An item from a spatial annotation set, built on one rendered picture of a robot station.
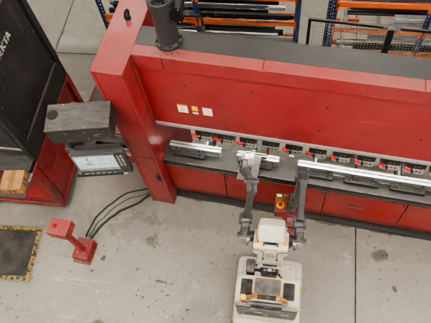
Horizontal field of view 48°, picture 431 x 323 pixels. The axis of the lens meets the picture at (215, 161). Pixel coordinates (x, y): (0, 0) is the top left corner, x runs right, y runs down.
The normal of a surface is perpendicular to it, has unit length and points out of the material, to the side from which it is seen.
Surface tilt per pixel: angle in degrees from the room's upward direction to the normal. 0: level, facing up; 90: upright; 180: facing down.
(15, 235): 0
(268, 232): 48
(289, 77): 90
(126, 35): 0
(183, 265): 0
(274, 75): 90
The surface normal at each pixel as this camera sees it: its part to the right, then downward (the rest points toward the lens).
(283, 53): -0.08, -0.47
